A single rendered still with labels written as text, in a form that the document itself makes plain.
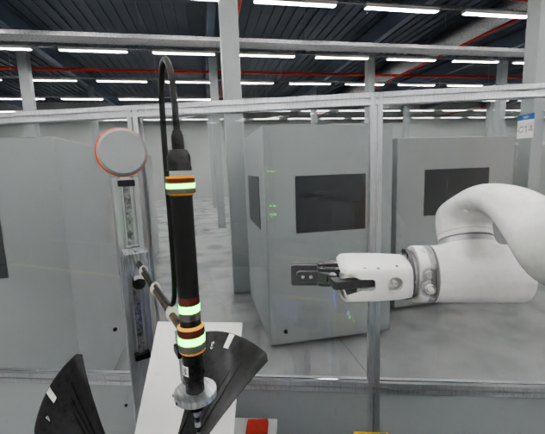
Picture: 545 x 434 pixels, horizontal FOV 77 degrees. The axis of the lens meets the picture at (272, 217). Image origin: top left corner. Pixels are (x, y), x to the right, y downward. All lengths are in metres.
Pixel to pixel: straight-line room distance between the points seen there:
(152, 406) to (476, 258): 0.87
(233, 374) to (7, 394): 1.36
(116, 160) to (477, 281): 1.04
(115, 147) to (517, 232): 1.08
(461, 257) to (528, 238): 0.13
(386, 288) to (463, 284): 0.10
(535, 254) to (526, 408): 1.31
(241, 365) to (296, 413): 0.80
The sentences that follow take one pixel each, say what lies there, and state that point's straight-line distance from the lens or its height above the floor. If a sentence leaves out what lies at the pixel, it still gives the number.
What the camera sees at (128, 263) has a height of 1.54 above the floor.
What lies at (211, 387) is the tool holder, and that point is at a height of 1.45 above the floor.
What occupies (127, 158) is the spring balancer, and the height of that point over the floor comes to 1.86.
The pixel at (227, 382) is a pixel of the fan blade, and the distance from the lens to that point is 0.77.
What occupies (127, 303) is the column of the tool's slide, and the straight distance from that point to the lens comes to 1.30.
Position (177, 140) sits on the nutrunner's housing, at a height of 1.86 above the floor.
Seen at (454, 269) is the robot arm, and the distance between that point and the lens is 0.53.
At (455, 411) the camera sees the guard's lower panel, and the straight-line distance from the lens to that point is 1.62.
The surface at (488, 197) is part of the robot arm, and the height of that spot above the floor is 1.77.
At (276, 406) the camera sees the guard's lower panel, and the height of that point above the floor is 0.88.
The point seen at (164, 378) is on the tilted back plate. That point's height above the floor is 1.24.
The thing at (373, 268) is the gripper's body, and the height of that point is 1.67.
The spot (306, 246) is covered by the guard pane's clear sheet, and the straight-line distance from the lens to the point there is 1.26.
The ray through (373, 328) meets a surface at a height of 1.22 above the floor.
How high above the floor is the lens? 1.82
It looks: 8 degrees down
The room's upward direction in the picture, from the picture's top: 2 degrees counter-clockwise
